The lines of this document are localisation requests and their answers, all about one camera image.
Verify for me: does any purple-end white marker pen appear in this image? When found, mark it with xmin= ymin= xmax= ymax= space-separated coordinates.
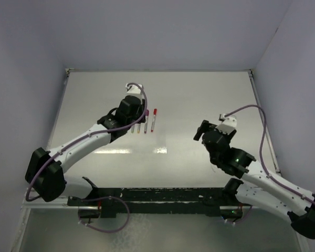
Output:
xmin=144 ymin=115 xmax=149 ymax=134

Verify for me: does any yellow-end white marker pen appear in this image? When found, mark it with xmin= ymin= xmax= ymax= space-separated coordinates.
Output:
xmin=136 ymin=123 xmax=141 ymax=134

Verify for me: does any red-end white marker pen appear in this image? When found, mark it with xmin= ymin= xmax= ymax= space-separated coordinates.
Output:
xmin=151 ymin=114 xmax=157 ymax=133

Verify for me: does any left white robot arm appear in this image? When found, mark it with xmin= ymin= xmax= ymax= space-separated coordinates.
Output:
xmin=25 ymin=95 xmax=147 ymax=206

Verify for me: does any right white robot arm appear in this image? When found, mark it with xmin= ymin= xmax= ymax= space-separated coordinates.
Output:
xmin=194 ymin=117 xmax=315 ymax=239

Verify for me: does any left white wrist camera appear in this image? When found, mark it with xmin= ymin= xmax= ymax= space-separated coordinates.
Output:
xmin=125 ymin=82 xmax=143 ymax=96

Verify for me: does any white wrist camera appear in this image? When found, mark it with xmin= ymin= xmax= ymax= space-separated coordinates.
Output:
xmin=125 ymin=82 xmax=143 ymax=96
xmin=215 ymin=113 xmax=237 ymax=135

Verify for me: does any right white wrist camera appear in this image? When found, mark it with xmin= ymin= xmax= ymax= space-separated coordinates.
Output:
xmin=215 ymin=113 xmax=237 ymax=135

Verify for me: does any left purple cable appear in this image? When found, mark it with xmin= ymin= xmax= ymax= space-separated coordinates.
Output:
xmin=25 ymin=82 xmax=148 ymax=202

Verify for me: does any aluminium frame rail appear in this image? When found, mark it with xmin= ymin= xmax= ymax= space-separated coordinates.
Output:
xmin=247 ymin=69 xmax=281 ymax=175

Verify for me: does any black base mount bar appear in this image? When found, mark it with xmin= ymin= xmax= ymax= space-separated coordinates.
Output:
xmin=68 ymin=178 xmax=245 ymax=218

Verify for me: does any lower purple cable loop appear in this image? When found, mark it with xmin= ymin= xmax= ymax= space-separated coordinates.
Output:
xmin=78 ymin=195 xmax=132 ymax=234

